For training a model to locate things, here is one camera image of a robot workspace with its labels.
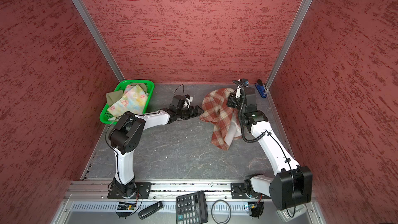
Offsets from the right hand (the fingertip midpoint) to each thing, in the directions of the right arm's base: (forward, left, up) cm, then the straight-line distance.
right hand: (228, 96), depth 81 cm
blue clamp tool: (+26, -31, -22) cm, 46 cm away
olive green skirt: (+13, +72, -12) cm, 74 cm away
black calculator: (-46, +21, -23) cm, 56 cm away
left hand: (+2, +16, -18) cm, 24 cm away
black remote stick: (-46, +38, -21) cm, 64 cm away
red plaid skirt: (-7, +1, -12) cm, 14 cm away
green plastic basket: (+27, +53, -18) cm, 62 cm away
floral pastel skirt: (+13, +59, -16) cm, 63 cm away
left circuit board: (-44, +54, -28) cm, 75 cm away
